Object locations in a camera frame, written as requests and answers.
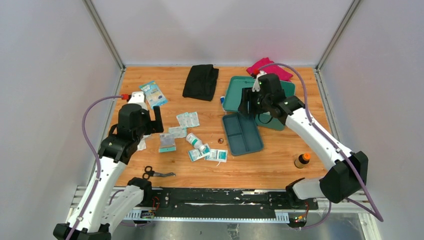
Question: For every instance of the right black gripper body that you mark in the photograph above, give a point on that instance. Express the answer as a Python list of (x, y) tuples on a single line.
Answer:
[(257, 102)]

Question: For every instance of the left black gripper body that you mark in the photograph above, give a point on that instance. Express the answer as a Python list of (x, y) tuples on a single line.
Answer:
[(147, 125)]

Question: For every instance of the clear bag teal strip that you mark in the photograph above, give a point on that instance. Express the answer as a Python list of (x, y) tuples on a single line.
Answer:
[(167, 143)]

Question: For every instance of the white bottle green label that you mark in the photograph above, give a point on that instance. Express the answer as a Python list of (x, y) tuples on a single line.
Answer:
[(195, 142)]

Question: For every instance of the teal medicine box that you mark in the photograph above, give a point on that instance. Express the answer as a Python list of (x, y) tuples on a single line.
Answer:
[(233, 96)]

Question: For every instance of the brown bottle orange cap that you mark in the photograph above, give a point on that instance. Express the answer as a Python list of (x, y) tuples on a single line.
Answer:
[(302, 160)]

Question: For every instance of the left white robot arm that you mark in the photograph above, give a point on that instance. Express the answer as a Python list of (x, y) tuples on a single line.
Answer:
[(94, 218)]

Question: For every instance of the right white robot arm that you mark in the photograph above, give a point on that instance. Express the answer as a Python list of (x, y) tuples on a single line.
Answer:
[(347, 170)]

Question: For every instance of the bandage strips pack lower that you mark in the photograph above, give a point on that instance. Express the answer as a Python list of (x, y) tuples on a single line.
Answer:
[(178, 132)]

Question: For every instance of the white gauze pad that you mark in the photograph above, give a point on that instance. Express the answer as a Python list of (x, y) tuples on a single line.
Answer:
[(142, 144)]

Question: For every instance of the pink folded cloth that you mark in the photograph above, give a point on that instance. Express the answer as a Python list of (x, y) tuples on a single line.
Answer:
[(272, 69)]

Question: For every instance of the light blue mask packet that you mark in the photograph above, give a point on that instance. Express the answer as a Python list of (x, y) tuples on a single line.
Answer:
[(153, 94)]

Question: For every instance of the teal white sachet left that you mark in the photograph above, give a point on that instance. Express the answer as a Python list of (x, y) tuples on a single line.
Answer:
[(197, 154)]

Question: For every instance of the teal white sachet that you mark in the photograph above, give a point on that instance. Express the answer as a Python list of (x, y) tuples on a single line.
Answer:
[(197, 154), (217, 155)]

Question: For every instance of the dark teal divided tray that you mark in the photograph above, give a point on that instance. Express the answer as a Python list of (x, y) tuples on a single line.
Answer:
[(242, 134)]

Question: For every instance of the black folded cloth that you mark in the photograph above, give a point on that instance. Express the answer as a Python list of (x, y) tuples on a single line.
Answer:
[(201, 82)]

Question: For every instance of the teal white sachet right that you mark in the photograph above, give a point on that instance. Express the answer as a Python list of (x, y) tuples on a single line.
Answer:
[(217, 155)]

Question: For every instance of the black handled scissors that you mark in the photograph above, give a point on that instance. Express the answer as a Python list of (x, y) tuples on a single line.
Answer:
[(149, 172)]

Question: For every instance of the black metal base rail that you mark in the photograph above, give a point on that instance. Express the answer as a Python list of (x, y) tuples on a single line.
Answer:
[(224, 205)]

